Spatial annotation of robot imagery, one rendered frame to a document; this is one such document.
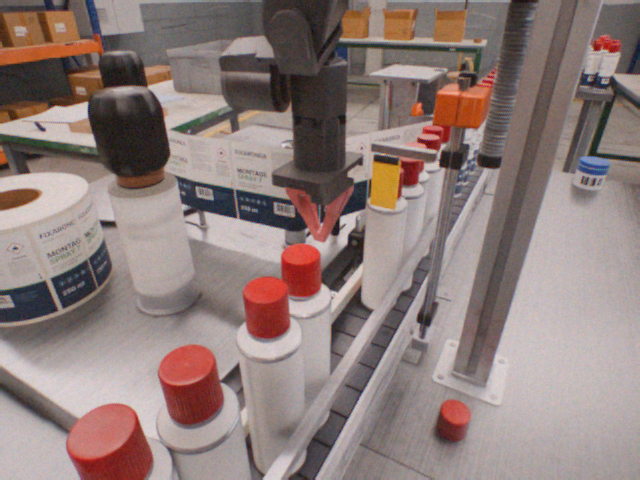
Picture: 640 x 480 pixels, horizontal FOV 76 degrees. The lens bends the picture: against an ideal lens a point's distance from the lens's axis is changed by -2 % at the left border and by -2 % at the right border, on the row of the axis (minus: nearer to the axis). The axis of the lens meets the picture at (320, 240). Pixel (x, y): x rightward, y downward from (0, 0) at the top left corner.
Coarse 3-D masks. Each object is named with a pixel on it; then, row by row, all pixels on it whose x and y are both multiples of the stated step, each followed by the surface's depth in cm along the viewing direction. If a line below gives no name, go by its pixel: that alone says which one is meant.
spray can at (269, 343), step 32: (256, 288) 30; (256, 320) 29; (288, 320) 31; (256, 352) 30; (288, 352) 30; (256, 384) 31; (288, 384) 32; (256, 416) 34; (288, 416) 34; (256, 448) 37
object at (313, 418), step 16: (432, 224) 64; (416, 256) 56; (400, 272) 53; (400, 288) 50; (384, 304) 47; (368, 320) 45; (368, 336) 43; (352, 352) 41; (336, 368) 39; (352, 368) 40; (336, 384) 37; (320, 400) 36; (304, 416) 35; (320, 416) 35; (304, 432) 33; (288, 448) 32; (304, 448) 33; (288, 464) 31
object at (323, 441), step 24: (480, 168) 107; (456, 216) 84; (432, 240) 75; (360, 288) 63; (360, 312) 58; (336, 336) 54; (384, 336) 54; (336, 360) 51; (360, 360) 51; (360, 384) 48; (336, 408) 45; (336, 432) 42; (312, 456) 40
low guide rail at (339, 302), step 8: (360, 272) 61; (352, 280) 59; (360, 280) 60; (344, 288) 57; (352, 288) 58; (336, 296) 56; (344, 296) 56; (352, 296) 59; (336, 304) 54; (344, 304) 57; (336, 312) 55; (248, 424) 40; (248, 432) 40
